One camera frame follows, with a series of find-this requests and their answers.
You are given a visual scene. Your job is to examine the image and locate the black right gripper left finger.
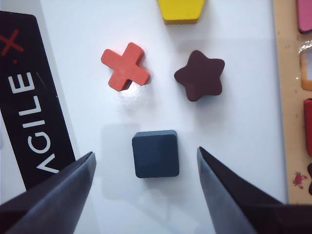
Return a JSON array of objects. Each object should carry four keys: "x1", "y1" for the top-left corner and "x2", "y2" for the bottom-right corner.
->
[{"x1": 4, "y1": 151, "x2": 97, "y2": 234}]

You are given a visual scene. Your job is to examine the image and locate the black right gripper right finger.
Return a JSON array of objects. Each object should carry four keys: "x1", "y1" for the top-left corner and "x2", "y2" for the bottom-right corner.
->
[{"x1": 196, "y1": 146, "x2": 286, "y2": 234}]

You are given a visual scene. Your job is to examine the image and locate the dark blue square cube block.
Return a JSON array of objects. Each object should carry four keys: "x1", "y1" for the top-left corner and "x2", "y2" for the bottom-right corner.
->
[{"x1": 131, "y1": 129, "x2": 180, "y2": 179}]

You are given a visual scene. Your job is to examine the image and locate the black AgileX logo sticker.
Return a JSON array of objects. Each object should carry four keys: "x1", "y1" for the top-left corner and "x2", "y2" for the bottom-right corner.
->
[{"x1": 0, "y1": 10, "x2": 77, "y2": 194}]

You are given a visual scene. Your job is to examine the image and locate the wooden sea-themed puzzle board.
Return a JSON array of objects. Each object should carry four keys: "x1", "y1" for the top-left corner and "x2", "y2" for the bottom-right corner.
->
[{"x1": 272, "y1": 0, "x2": 312, "y2": 205}]

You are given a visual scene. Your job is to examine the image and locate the dark purple star block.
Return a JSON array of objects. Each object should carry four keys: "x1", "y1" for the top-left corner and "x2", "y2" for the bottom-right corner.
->
[{"x1": 174, "y1": 50, "x2": 226, "y2": 103}]

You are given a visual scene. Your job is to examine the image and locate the orange cross block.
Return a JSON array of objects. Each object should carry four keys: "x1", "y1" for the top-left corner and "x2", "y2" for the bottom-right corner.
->
[{"x1": 100, "y1": 42, "x2": 151, "y2": 93}]

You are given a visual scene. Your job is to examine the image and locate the yellow pentagon block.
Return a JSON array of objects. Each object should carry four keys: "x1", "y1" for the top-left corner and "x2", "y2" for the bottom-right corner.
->
[{"x1": 156, "y1": 0, "x2": 204, "y2": 25}]

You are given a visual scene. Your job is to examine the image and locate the pink shape block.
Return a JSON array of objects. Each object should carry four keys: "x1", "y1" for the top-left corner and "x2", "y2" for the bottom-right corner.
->
[{"x1": 295, "y1": 0, "x2": 312, "y2": 34}]

